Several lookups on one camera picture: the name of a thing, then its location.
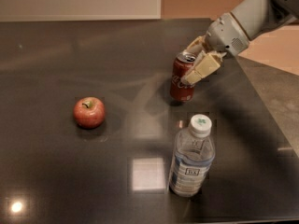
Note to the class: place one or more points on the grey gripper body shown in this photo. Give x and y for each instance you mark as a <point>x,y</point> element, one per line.
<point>226,36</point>

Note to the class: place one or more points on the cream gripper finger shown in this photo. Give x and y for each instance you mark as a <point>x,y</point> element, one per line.
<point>204,65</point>
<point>197,46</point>

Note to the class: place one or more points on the red coke can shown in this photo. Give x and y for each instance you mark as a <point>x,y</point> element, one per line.
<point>179,91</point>

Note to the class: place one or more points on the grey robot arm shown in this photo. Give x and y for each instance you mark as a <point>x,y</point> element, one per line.
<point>257,17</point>

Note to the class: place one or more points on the clear plastic water bottle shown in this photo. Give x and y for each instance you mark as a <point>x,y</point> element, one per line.
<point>193,154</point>

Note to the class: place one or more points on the red apple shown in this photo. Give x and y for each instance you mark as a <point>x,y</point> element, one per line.
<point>89,112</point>

